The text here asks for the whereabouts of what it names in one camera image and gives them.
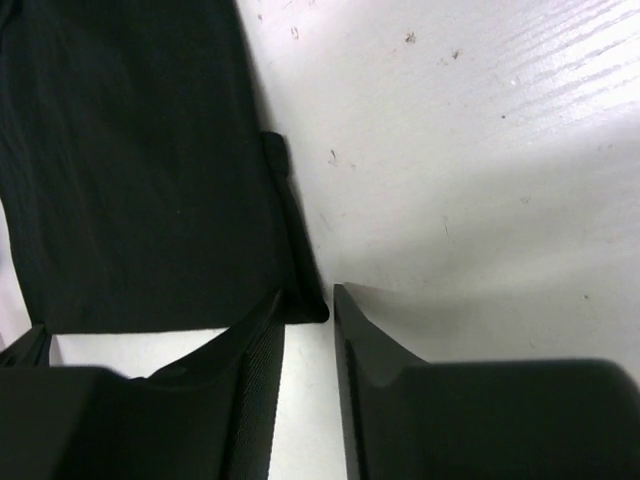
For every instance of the black tank top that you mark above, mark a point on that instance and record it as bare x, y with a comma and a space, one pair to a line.
140, 193

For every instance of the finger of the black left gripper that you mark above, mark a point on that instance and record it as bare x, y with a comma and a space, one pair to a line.
30, 350

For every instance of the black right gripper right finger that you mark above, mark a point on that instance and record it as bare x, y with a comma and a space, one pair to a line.
406, 418

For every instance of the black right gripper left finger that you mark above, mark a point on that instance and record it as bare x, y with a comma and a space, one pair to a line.
207, 415

